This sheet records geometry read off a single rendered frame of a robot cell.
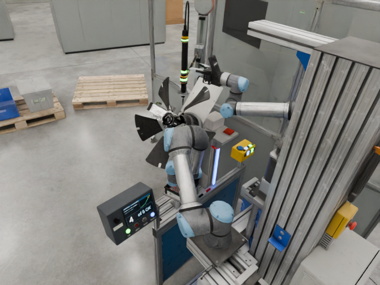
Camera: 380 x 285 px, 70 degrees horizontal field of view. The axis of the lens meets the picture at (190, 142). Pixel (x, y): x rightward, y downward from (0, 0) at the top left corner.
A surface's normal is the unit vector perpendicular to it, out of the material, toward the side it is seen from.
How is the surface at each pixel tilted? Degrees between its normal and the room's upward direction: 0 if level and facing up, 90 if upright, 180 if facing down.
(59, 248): 0
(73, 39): 90
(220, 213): 7
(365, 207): 90
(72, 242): 0
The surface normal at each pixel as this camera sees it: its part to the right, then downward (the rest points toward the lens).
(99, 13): 0.47, 0.55
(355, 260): 0.04, -0.80
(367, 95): -0.77, 0.36
